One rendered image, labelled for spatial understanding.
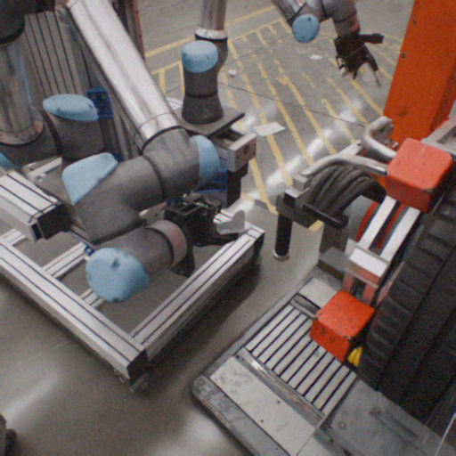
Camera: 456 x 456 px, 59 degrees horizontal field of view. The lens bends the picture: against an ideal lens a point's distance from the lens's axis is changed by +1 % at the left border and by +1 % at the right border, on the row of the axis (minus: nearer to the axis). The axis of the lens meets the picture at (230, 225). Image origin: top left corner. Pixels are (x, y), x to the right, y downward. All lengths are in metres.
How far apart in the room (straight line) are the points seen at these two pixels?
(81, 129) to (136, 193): 0.54
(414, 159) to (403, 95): 0.76
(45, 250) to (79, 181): 1.42
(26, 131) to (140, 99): 0.44
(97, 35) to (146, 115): 0.15
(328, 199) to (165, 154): 0.34
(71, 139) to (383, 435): 1.20
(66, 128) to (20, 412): 1.09
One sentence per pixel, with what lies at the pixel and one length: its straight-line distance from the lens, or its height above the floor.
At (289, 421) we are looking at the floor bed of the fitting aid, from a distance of 1.52.
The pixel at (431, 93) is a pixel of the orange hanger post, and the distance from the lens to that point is 1.38.
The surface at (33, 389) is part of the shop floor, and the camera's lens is 1.80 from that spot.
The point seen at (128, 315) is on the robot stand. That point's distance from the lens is 1.60.
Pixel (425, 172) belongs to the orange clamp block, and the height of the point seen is 1.14.
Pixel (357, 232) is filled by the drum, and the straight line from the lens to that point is 0.96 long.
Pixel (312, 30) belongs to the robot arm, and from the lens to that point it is 1.29.
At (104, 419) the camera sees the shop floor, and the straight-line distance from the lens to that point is 1.65.
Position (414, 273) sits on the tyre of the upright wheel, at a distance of 0.66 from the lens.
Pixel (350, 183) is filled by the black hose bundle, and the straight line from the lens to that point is 0.78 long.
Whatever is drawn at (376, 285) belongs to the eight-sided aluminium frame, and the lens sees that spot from 0.73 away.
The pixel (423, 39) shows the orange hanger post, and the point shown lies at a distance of 1.36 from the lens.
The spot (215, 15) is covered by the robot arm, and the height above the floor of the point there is 1.12.
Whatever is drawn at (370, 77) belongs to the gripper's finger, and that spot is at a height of 0.96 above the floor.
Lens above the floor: 1.47
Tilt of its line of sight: 42 degrees down
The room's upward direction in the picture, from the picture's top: straight up
